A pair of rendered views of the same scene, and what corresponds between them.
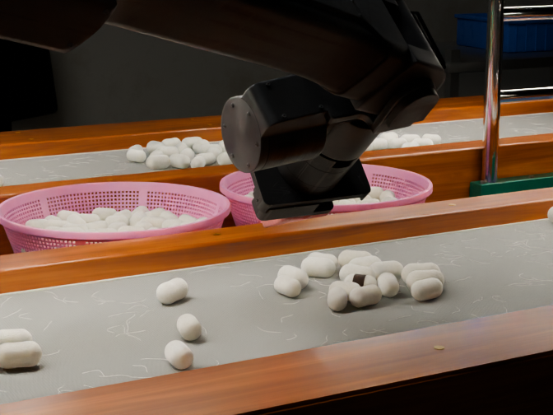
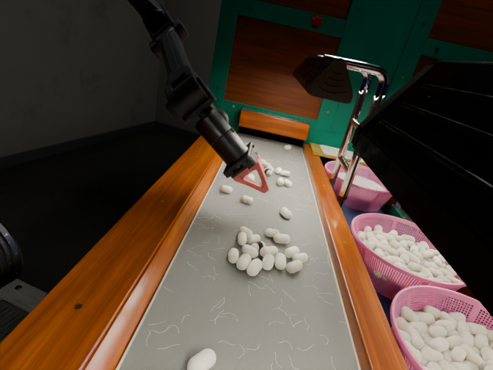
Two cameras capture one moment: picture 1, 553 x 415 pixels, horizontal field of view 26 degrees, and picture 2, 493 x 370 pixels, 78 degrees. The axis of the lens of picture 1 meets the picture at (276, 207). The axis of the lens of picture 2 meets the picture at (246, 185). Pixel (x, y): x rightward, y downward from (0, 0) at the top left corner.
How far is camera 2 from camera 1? 1.40 m
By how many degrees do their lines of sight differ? 110
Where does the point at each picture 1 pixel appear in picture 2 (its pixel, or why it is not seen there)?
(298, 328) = (233, 219)
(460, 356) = (151, 200)
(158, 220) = (425, 272)
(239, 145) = not seen: hidden behind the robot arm
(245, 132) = not seen: hidden behind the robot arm
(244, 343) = (230, 205)
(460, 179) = not seen: outside the picture
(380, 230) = (348, 309)
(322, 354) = (185, 188)
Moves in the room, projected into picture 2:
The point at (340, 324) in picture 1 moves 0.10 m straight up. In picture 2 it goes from (227, 226) to (235, 184)
